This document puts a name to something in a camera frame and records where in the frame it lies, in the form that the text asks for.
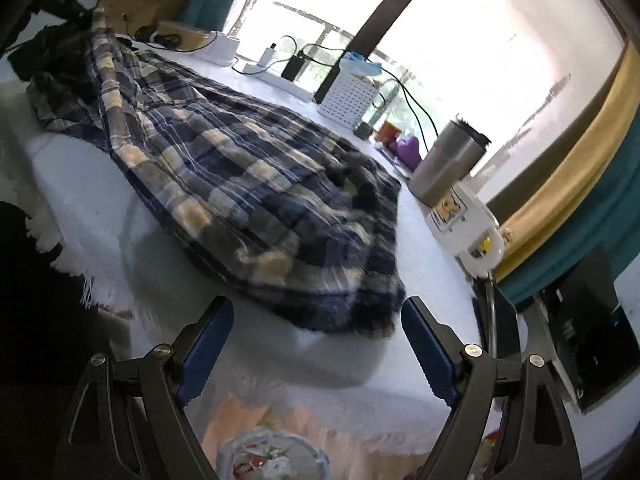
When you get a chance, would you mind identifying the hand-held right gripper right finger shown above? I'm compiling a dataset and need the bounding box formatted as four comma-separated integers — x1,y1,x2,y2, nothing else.
400,296,583,480

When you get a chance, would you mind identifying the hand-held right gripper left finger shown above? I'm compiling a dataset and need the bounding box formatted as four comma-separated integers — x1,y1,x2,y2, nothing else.
52,296,236,480

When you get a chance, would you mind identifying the blue yellow plaid shirt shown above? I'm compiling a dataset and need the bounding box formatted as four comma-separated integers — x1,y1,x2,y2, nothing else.
27,10,407,338

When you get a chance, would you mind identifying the cardboard box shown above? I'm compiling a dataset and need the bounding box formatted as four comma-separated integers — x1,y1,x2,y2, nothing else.
96,0,190,37

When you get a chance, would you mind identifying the white textured tablecloth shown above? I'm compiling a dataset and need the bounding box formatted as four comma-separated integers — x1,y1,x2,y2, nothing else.
0,35,501,461

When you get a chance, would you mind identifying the trash bin with plastic bag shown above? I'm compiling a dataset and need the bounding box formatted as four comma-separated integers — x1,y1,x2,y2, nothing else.
216,426,332,480

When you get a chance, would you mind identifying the white appliance with yellow print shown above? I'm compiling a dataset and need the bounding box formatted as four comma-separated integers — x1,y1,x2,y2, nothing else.
424,184,507,279

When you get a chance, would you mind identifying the black monitor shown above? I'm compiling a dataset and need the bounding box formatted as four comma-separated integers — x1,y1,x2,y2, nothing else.
542,247,640,413

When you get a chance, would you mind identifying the white desk lamp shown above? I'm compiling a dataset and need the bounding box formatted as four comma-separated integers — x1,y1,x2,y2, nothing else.
201,31,242,67

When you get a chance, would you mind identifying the stainless steel tumbler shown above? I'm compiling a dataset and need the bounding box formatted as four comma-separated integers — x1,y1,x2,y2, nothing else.
407,117,492,207

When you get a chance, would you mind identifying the purple cloth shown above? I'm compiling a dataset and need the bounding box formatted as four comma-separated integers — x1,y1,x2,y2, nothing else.
389,134,425,172

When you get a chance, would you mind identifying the red and yellow can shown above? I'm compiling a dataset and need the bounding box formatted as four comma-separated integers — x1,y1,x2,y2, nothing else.
375,120,402,147

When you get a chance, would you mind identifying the white power strip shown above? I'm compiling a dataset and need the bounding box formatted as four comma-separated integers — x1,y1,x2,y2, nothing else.
244,60,317,105

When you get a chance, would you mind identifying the teal and yellow curtain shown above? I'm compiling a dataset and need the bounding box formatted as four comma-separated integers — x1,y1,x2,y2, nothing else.
492,42,640,306

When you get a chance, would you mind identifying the black power adapter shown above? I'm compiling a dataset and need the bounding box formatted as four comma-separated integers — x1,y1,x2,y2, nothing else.
281,51,309,82

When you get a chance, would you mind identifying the white perforated basket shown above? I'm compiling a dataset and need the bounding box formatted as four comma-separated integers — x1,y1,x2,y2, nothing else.
317,72,379,129

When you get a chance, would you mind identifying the blue packet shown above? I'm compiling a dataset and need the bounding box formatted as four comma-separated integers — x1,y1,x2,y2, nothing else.
340,52,385,77

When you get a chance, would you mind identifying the metal chair frame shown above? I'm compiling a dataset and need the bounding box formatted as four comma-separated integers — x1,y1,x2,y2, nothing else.
472,272,523,361

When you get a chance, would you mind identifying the coiled black cable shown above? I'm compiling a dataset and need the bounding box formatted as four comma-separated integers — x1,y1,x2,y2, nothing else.
134,25,184,49

